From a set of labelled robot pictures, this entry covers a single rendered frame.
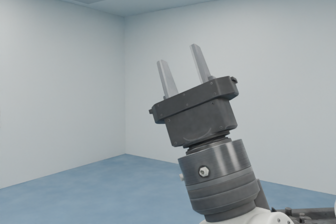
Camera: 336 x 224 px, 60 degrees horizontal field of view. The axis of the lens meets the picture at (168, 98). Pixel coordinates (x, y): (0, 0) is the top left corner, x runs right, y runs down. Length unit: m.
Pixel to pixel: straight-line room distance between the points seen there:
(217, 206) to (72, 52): 5.15
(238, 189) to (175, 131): 0.10
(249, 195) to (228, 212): 0.03
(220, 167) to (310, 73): 4.23
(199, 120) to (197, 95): 0.03
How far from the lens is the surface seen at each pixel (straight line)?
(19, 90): 4.91
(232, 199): 0.35
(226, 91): 0.37
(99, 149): 5.91
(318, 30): 4.59
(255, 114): 4.76
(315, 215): 0.82
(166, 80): 0.41
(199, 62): 0.39
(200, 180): 0.36
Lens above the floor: 1.53
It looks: 3 degrees down
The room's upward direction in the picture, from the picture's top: straight up
